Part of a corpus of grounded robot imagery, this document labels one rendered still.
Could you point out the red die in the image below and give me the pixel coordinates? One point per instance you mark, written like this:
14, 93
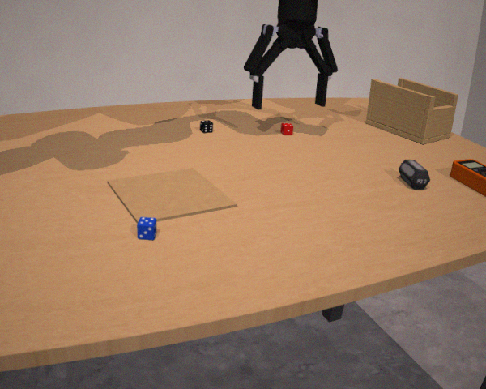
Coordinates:
286, 128

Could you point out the thin tan flat mat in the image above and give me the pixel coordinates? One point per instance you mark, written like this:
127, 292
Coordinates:
169, 195

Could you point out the tan wooden open box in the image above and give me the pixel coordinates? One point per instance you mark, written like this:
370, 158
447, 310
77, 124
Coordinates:
410, 113

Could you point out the orange pocket multimeter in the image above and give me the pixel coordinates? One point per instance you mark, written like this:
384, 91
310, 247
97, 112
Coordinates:
470, 173

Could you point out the blue die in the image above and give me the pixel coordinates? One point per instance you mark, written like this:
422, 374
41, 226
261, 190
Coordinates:
146, 228

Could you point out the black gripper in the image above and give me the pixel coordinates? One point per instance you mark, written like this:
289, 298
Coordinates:
292, 35

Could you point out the black die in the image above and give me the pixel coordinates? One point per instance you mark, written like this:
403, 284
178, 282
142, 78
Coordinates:
206, 126

